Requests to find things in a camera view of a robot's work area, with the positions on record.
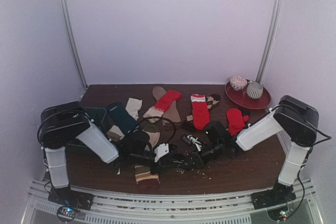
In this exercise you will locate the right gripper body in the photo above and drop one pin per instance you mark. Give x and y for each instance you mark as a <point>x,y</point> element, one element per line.
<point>197,159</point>

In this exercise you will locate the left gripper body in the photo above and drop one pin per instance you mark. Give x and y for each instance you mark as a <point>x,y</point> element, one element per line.
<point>137,158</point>

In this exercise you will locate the black white striped sock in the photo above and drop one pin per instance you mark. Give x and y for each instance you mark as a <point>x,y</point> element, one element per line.
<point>183,164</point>

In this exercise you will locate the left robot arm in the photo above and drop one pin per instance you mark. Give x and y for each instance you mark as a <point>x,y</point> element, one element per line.
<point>65,123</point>

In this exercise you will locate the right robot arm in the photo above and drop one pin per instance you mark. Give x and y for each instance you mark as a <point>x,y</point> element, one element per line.
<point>293,121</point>

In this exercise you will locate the short red sock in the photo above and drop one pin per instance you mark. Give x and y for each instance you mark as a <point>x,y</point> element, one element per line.
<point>237,120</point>

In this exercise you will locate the dark teal sock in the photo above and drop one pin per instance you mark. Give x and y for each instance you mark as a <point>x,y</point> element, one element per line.
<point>122,118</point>

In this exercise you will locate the long red sock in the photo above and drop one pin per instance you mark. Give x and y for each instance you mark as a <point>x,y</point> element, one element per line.
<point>200,111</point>

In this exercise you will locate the cream white sock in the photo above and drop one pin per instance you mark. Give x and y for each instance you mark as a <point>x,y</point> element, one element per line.
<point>133,106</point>

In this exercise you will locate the argyle patterned sock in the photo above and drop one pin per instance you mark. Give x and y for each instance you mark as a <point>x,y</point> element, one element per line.
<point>212,101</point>

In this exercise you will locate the red round plate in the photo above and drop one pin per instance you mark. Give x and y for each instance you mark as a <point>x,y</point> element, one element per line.
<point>242,99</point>

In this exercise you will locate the dark green compartment tray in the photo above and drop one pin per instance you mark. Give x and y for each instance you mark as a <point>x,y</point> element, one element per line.
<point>94,139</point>

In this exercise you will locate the tan brown sock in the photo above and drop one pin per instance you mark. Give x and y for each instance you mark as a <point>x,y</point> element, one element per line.
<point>172,112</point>

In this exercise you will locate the red and cream sock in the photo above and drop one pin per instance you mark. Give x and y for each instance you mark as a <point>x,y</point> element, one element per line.
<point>155,112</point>

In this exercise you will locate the patterned small bowl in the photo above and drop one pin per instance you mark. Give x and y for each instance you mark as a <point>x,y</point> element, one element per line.
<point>237,82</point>

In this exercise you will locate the striped ceramic cup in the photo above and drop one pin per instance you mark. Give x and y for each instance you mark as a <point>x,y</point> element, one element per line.
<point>254,90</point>

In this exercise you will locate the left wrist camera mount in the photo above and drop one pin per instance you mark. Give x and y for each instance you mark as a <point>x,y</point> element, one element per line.
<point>160,151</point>

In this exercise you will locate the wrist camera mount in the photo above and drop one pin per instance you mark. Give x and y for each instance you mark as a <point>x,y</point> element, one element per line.
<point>192,141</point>
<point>160,151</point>

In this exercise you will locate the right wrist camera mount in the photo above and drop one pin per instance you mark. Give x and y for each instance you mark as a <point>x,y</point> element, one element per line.
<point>192,141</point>

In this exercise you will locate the right aluminium corner post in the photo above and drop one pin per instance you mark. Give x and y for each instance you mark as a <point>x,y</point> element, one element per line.
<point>270,41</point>

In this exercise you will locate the aluminium corner post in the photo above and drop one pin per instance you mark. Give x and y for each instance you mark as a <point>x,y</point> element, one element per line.
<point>270,41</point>
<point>72,43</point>

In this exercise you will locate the left aluminium corner post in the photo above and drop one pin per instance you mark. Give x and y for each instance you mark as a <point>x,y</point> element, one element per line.
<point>72,43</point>

